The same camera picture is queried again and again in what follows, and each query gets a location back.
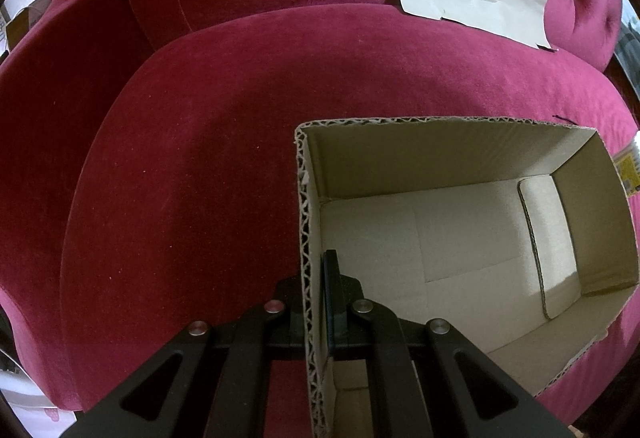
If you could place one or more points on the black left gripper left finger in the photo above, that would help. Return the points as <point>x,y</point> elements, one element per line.
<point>210,380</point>

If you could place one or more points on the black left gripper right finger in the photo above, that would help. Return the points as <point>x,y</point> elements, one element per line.
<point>397,378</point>

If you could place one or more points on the red velvet tufted sofa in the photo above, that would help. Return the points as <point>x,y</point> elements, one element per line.
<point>149,162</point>

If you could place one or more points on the cotton swab tub white lid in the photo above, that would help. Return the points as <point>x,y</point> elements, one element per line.
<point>627,163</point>

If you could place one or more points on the small brown cardboard box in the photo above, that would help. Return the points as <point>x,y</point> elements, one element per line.
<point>24,21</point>

